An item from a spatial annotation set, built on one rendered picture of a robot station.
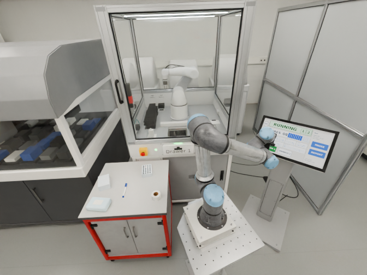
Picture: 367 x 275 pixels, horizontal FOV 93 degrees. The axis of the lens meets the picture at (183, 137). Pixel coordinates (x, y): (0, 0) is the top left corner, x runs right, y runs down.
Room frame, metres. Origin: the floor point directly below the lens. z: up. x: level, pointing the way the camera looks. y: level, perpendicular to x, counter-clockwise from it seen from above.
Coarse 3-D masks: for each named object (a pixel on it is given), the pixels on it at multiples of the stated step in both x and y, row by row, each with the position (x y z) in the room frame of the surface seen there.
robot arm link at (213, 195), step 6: (204, 186) 0.72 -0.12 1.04; (210, 186) 0.70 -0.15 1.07; (216, 186) 0.70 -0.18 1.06; (204, 192) 0.67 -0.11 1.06; (210, 192) 0.66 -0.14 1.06; (216, 192) 0.66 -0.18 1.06; (222, 192) 0.66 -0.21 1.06; (204, 198) 0.65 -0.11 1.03; (210, 198) 0.63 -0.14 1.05; (216, 198) 0.62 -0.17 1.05; (222, 198) 0.63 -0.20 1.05; (204, 204) 0.65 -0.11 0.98; (210, 204) 0.61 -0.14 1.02; (216, 204) 0.61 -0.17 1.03; (222, 204) 0.63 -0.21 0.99; (210, 210) 0.61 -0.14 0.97; (216, 210) 0.61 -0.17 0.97
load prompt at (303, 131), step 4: (272, 124) 1.26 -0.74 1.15; (276, 124) 1.25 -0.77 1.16; (280, 124) 1.23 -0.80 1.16; (284, 124) 1.22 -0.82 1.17; (288, 124) 1.21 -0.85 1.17; (280, 128) 1.21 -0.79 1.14; (284, 128) 1.20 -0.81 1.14; (288, 128) 1.19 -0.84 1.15; (292, 128) 1.18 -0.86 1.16; (296, 128) 1.17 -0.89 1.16; (300, 128) 1.15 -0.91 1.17; (304, 128) 1.14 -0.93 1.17; (296, 132) 1.14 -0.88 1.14; (300, 132) 1.13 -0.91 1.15; (304, 132) 1.12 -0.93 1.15; (308, 132) 1.11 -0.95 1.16
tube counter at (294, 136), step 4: (284, 132) 1.18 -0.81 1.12; (288, 132) 1.17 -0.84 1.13; (284, 136) 1.16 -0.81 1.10; (288, 136) 1.14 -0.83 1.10; (292, 136) 1.13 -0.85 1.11; (296, 136) 1.12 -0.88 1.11; (300, 136) 1.11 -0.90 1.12; (304, 136) 1.10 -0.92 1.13; (300, 140) 1.09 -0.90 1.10; (304, 140) 1.08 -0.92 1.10; (308, 140) 1.07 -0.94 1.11
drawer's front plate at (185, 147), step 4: (176, 144) 1.35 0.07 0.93; (180, 144) 1.35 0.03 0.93; (184, 144) 1.34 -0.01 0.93; (188, 144) 1.34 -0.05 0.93; (192, 144) 1.34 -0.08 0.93; (164, 148) 1.33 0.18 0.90; (168, 148) 1.33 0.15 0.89; (172, 148) 1.33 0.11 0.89; (184, 148) 1.34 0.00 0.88; (188, 148) 1.34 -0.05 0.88; (192, 148) 1.34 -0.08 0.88; (164, 152) 1.33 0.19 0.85; (168, 152) 1.33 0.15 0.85; (172, 152) 1.33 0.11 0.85; (180, 152) 1.33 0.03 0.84; (184, 152) 1.34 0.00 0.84; (188, 152) 1.34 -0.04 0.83; (192, 152) 1.34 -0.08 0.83
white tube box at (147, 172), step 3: (144, 165) 1.21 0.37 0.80; (147, 165) 1.22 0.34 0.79; (150, 165) 1.21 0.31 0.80; (144, 168) 1.18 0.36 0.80; (147, 168) 1.18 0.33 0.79; (150, 168) 1.17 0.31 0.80; (144, 171) 1.13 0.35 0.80; (147, 171) 1.14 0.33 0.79; (150, 171) 1.13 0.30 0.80; (144, 174) 1.10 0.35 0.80; (147, 174) 1.10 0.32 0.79; (150, 174) 1.11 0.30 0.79
